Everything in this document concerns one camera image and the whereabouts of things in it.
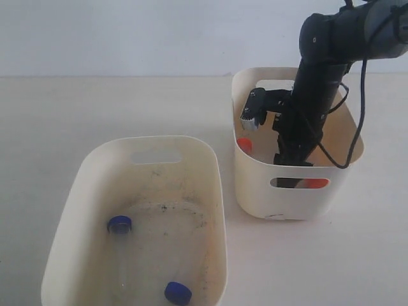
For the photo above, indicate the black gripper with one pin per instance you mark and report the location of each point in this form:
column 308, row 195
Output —
column 300, row 115

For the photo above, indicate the orange-capped tube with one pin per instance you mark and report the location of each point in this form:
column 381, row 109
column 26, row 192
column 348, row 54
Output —
column 254, row 149
column 315, row 183

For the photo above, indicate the blue-capped tube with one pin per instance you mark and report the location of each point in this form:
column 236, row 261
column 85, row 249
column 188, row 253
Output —
column 179, row 290
column 120, row 229

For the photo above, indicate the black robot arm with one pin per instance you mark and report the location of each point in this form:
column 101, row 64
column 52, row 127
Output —
column 329, row 45

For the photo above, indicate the large cream plastic bin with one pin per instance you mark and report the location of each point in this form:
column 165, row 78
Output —
column 168, row 186

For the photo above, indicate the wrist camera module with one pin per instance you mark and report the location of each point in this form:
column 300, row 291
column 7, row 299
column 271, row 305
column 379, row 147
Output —
column 253, row 113

